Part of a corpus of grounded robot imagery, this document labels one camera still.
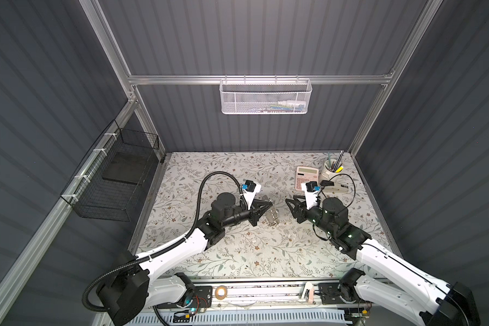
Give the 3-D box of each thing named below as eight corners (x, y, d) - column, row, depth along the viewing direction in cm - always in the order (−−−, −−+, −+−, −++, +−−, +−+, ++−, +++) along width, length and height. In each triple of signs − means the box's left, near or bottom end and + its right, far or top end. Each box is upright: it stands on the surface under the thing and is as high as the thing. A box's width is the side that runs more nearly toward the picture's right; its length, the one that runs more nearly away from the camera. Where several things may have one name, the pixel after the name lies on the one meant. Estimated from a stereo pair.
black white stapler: (321, 193, 105) (323, 188, 102) (318, 185, 108) (321, 180, 105) (347, 193, 105) (350, 188, 101) (344, 185, 108) (347, 180, 105)
